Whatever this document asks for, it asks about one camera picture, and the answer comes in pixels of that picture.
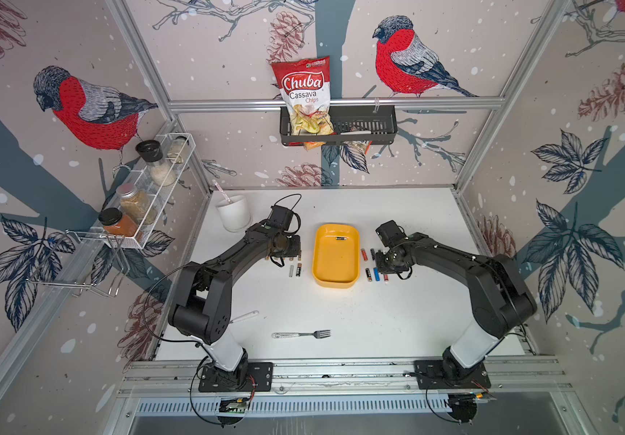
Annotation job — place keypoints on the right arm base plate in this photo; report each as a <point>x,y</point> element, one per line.
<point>435,374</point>

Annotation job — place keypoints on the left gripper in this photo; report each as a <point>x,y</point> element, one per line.
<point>296,249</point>

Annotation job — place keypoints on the yellow plastic storage box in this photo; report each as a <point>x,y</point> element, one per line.
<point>337,263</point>

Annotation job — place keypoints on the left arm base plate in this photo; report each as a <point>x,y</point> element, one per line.
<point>252,376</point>

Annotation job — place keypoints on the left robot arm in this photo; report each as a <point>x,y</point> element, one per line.
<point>203,298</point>

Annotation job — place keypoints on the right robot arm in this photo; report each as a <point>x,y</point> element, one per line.
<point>499,297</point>

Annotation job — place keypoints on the orange spice jar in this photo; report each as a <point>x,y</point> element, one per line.
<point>117,223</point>

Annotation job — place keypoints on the pale spice jar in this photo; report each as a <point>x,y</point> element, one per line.
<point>177,152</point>

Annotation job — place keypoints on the black wall basket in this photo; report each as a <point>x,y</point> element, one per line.
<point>377,125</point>

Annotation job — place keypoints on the silver lid spice jar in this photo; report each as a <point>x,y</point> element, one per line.
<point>137,204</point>

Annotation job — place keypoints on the red Chuba cassava chips bag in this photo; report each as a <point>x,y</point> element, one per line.
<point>305,89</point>

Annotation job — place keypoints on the wire hanger rack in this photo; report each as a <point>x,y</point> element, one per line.
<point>99,265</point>

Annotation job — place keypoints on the white wire spice rack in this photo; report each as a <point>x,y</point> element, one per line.
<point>161,196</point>

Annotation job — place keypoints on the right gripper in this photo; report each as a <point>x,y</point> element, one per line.
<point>384,270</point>

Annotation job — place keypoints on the metal fork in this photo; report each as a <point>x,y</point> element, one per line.
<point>319,334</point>

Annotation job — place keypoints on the black lid spice jar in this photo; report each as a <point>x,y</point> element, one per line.
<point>159,168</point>

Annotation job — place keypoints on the white ceramic cup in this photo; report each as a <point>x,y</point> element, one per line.
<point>234,213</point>

